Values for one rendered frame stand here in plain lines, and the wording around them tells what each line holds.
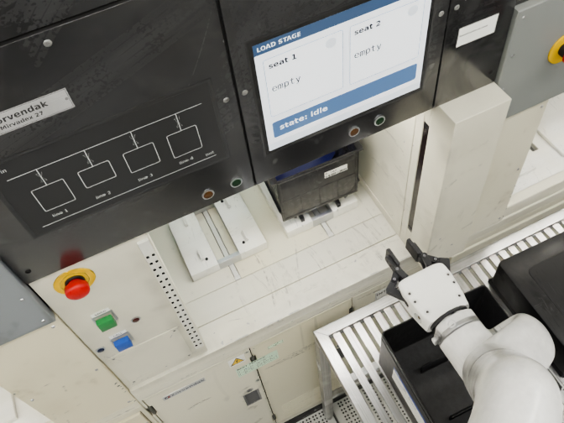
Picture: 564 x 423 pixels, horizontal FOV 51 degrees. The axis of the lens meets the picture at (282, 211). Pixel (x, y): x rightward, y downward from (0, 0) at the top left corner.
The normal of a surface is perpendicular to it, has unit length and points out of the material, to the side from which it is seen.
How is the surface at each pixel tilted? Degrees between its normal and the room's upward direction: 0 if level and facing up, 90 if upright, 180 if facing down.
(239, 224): 0
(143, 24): 90
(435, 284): 4
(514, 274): 0
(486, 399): 57
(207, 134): 90
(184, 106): 90
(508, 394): 32
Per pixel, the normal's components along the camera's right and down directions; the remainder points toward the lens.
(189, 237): -0.09, -0.57
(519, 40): 0.43, 0.72
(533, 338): 0.41, -0.52
